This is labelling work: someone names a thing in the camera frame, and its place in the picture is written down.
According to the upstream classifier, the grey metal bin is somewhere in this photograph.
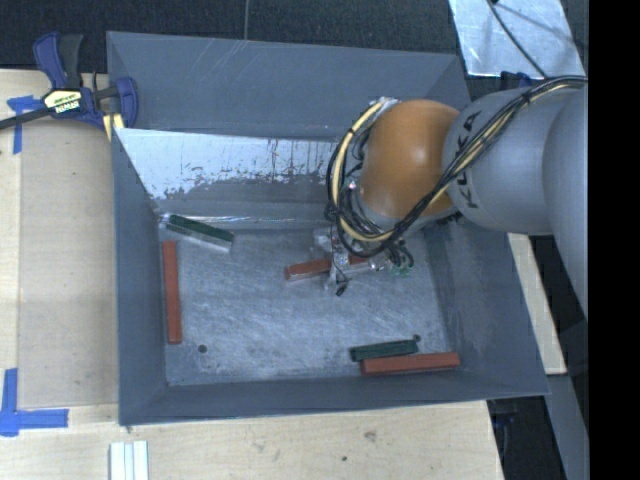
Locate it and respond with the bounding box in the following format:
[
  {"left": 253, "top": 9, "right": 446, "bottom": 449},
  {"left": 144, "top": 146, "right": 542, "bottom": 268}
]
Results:
[{"left": 105, "top": 30, "right": 552, "bottom": 427}]

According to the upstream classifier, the dark green flat block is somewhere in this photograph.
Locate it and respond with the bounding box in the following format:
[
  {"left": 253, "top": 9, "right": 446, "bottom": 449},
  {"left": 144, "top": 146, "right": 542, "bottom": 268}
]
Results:
[
  {"left": 163, "top": 212, "right": 237, "bottom": 255},
  {"left": 348, "top": 336, "right": 421, "bottom": 364}
]

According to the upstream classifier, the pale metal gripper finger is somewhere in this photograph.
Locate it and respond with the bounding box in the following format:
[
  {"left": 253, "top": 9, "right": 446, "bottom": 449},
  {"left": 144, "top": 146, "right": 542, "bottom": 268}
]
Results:
[
  {"left": 324, "top": 266, "right": 352, "bottom": 298},
  {"left": 313, "top": 226, "right": 336, "bottom": 261}
]

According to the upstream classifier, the red-brown block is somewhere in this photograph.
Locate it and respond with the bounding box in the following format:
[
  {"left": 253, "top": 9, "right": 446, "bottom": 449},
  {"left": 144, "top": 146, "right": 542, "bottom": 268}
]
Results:
[
  {"left": 359, "top": 351, "right": 462, "bottom": 377},
  {"left": 160, "top": 239, "right": 184, "bottom": 346},
  {"left": 283, "top": 253, "right": 372, "bottom": 283}
]

